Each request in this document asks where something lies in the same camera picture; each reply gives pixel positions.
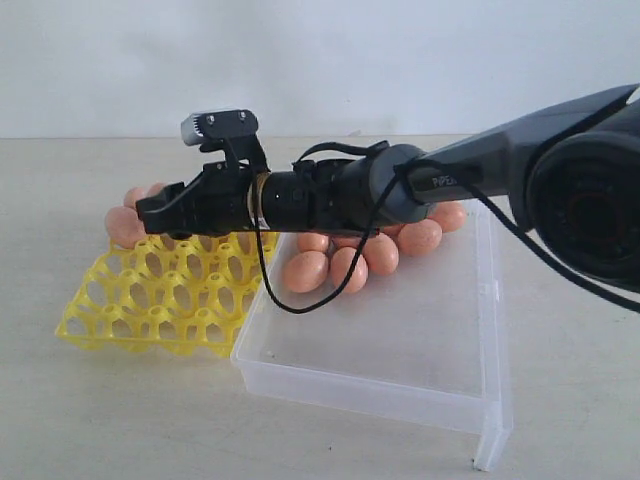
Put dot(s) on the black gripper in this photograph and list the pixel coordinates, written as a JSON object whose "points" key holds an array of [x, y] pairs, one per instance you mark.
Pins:
{"points": [[214, 203]]}

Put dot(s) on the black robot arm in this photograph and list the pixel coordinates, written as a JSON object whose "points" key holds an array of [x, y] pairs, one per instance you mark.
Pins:
{"points": [[564, 180]]}

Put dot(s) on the yellow plastic egg tray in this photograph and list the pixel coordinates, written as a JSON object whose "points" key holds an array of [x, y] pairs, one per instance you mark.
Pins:
{"points": [[181, 296]]}

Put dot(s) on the clear plastic container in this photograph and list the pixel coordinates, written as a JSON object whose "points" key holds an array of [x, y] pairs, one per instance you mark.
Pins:
{"points": [[425, 345]]}

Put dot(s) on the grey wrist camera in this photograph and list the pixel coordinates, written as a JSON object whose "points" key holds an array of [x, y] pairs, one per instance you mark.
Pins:
{"points": [[209, 130]]}

